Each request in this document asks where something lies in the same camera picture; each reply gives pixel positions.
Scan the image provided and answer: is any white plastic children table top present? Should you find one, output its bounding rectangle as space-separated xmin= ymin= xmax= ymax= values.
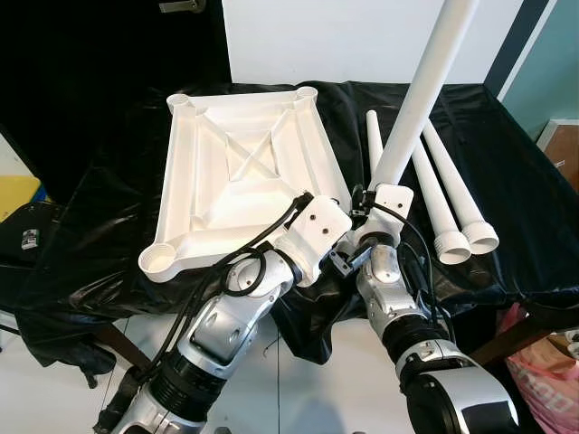
xmin=138 ymin=86 xmax=354 ymax=284

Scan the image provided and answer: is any brown wooden table leg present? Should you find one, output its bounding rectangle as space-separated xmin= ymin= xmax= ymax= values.
xmin=90 ymin=321 xmax=153 ymax=372
xmin=470 ymin=303 xmax=553 ymax=364

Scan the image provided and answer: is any brown cardboard box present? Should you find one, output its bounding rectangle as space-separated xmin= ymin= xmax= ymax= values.
xmin=536 ymin=118 xmax=579 ymax=193

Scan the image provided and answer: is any black shiny table cloth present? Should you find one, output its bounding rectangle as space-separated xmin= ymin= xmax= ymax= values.
xmin=14 ymin=80 xmax=579 ymax=367

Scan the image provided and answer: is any pink plastic bag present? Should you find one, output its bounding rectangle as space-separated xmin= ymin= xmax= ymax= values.
xmin=502 ymin=303 xmax=579 ymax=434

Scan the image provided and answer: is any black bag with white label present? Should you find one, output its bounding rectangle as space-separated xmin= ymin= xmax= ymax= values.
xmin=0 ymin=201 xmax=57 ymax=317

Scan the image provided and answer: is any yellow blue foam mat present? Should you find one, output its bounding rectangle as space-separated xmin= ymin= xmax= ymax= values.
xmin=0 ymin=175 xmax=44 ymax=221

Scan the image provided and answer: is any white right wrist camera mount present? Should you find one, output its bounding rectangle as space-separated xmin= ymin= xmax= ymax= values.
xmin=348 ymin=184 xmax=417 ymax=259

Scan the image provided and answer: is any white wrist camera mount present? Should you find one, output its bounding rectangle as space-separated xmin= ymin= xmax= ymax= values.
xmin=348 ymin=184 xmax=417 ymax=259
xmin=271 ymin=197 xmax=354 ymax=288

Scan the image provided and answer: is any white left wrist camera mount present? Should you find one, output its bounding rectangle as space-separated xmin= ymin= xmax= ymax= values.
xmin=271 ymin=197 xmax=354 ymax=288

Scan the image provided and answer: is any metal door handle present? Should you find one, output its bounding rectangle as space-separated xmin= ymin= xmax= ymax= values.
xmin=158 ymin=0 xmax=207 ymax=14

